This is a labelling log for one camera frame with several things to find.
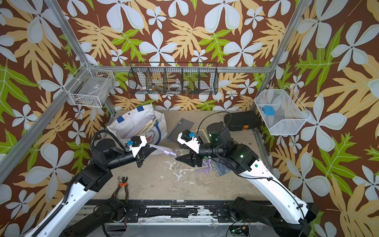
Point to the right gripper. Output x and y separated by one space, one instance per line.
191 158

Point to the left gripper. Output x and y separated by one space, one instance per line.
144 152

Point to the cream mesh pouch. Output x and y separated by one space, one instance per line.
147 127

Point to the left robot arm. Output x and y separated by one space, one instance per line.
107 154

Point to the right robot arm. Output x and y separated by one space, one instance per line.
287 214

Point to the white canvas tote bag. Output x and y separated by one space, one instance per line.
129 124

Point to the black zippered case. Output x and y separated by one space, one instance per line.
242 121

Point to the blue small object in basket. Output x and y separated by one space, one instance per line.
268 110

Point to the white mesh basket right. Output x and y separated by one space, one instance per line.
290 113

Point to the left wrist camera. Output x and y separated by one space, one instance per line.
135 144

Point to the orange handled pliers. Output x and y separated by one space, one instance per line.
122 183

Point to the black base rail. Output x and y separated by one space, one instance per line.
185 211

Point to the black wire basket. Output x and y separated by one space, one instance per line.
174 78

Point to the white wire basket left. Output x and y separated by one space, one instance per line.
90 86

